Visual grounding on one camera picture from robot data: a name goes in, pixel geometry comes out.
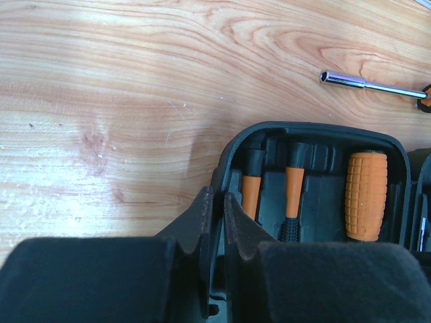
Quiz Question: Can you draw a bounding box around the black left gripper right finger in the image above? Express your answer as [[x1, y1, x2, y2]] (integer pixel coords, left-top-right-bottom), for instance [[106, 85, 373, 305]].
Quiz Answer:
[[224, 193, 430, 322]]

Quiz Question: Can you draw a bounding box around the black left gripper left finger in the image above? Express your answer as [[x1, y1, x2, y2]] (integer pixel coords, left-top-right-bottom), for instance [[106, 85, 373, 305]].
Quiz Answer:
[[1, 186, 213, 322]]

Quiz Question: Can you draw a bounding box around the small orange black screwdriver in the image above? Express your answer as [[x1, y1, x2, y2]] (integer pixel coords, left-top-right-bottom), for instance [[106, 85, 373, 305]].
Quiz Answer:
[[279, 143, 309, 242]]

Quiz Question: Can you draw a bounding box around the orange grid handle tool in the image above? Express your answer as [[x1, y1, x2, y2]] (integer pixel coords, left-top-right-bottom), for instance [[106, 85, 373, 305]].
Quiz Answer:
[[345, 151, 388, 242]]

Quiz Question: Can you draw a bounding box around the black plastic tool case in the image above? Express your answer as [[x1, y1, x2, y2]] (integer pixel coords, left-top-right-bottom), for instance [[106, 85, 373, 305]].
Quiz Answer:
[[210, 122, 430, 322]]

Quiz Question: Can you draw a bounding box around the silver orange utility knife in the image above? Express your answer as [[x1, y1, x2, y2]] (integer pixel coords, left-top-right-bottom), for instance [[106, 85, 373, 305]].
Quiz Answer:
[[418, 217, 427, 252]]

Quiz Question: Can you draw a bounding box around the black orange screwdriver handle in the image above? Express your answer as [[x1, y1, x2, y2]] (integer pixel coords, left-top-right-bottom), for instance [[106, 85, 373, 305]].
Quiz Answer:
[[319, 71, 430, 114]]

